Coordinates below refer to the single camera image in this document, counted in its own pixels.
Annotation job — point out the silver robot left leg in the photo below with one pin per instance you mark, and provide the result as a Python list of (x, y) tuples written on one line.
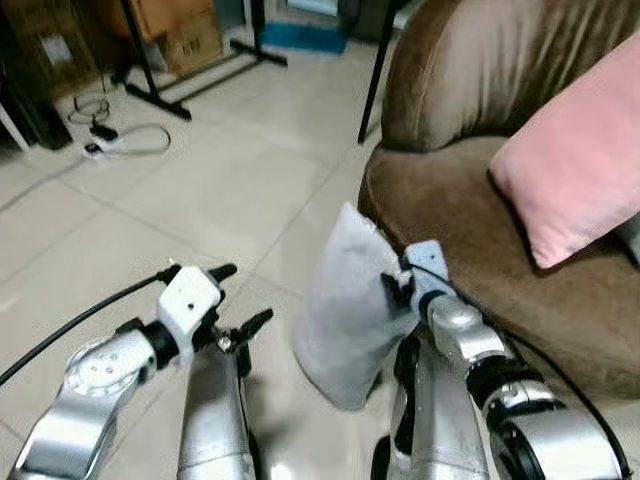
[(212, 420)]

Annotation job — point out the dark wooden cabinet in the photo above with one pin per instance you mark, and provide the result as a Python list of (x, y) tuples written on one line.
[(40, 60)]

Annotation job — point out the pink pillow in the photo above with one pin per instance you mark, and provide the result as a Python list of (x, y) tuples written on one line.
[(575, 160)]

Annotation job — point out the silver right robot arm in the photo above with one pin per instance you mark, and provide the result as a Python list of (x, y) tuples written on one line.
[(520, 410)]

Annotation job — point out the white power strip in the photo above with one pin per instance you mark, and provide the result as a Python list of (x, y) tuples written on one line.
[(100, 150)]

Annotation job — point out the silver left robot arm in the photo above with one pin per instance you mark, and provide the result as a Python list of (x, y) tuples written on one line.
[(85, 385)]

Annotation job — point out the blue flat box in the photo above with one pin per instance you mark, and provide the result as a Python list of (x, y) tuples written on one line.
[(300, 38)]

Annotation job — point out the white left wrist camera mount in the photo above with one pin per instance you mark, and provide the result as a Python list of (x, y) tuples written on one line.
[(188, 298)]

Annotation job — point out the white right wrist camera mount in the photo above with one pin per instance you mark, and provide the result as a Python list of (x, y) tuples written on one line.
[(428, 265)]

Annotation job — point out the brown cardboard box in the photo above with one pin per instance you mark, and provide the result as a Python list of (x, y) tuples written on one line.
[(190, 40)]

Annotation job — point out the brown round sofa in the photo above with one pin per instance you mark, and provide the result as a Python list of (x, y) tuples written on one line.
[(470, 90)]

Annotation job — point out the light grey pillow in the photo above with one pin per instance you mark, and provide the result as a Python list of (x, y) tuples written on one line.
[(345, 300)]

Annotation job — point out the black metal floor stand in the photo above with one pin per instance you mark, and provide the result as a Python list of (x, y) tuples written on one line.
[(160, 98)]

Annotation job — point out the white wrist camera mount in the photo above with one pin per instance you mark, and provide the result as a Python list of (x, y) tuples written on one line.
[(188, 298), (428, 265)]

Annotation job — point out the dark grey cushion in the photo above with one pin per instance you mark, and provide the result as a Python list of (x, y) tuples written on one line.
[(630, 238)]

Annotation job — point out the black slanted pole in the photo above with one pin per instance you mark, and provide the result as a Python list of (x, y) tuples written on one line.
[(374, 80)]

